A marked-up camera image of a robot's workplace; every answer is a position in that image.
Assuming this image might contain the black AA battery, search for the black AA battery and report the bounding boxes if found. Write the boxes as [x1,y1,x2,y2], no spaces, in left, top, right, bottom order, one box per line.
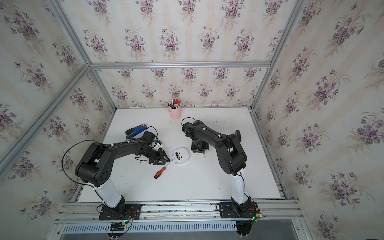
[175,153,181,161]

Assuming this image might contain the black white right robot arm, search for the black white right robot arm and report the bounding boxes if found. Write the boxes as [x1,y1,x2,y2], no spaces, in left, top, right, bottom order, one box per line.
[182,120,260,218]

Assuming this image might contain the pink pen cup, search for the pink pen cup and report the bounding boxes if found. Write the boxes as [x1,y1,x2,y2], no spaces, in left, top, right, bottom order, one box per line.
[168,107,182,120]

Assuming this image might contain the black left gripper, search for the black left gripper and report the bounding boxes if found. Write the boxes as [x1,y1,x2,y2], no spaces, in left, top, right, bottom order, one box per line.
[140,147,171,166]

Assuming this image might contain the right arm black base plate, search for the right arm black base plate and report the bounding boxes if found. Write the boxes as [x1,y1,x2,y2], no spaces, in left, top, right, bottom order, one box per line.
[216,200,262,221]

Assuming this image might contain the blue black stapler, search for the blue black stapler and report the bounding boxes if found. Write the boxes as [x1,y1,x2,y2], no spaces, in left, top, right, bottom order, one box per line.
[125,124,148,140]

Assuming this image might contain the white square alarm clock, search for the white square alarm clock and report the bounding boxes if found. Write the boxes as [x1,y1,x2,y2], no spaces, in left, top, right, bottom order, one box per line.
[173,147,190,165]

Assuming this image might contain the small black remote device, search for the small black remote device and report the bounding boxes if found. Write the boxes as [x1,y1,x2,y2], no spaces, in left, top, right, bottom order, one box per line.
[235,130,242,142]

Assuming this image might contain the aluminium front rail frame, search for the aluminium front rail frame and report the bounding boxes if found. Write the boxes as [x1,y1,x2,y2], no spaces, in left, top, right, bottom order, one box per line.
[54,199,304,224]

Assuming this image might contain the red and black pens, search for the red and black pens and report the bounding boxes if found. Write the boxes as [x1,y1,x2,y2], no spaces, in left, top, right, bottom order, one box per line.
[168,99,181,109]

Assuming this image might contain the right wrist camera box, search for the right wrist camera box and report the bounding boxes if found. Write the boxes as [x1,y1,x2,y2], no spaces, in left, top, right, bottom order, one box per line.
[182,122,194,137]

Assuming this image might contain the orange handled screwdriver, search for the orange handled screwdriver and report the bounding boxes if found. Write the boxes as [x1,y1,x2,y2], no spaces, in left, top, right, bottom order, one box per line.
[154,160,173,179]

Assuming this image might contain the white ventilation grille strip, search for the white ventilation grille strip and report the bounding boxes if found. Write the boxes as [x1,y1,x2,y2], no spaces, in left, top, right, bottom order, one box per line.
[63,221,237,235]

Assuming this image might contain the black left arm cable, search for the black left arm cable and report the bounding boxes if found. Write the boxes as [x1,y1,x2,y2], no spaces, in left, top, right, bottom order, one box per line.
[61,139,97,188]

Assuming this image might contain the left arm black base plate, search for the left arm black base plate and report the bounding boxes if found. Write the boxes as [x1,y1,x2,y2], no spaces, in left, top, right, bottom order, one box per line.
[99,204,142,221]

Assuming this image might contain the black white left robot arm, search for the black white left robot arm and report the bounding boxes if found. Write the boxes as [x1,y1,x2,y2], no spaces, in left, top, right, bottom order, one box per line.
[75,139,171,209]

